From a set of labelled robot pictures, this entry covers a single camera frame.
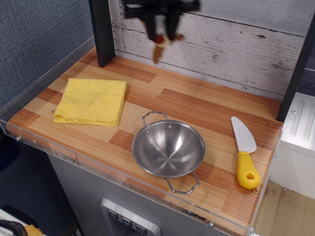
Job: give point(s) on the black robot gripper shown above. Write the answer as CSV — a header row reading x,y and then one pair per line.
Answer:
x,y
148,9

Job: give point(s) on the red and white plush toy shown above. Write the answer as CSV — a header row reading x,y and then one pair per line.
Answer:
x,y
162,40

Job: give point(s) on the yellow object bottom left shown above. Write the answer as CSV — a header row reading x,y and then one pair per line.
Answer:
x,y
31,230

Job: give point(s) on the yellow folded cloth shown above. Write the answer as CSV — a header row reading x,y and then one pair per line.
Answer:
x,y
91,102

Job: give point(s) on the white side cabinet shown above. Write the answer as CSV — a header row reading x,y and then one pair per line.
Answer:
x,y
293,166

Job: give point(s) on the silver dispenser button panel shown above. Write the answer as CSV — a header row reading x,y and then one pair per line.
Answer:
x,y
129,219

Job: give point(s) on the black left frame post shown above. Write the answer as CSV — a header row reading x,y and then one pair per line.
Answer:
x,y
102,28

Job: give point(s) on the stainless steel handled bowl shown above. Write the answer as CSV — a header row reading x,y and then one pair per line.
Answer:
x,y
168,148

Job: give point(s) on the clear acrylic guard rail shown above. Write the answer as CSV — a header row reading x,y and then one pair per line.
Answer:
x,y
152,92

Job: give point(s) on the white knife yellow handle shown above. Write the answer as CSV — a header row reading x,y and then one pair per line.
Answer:
x,y
247,175

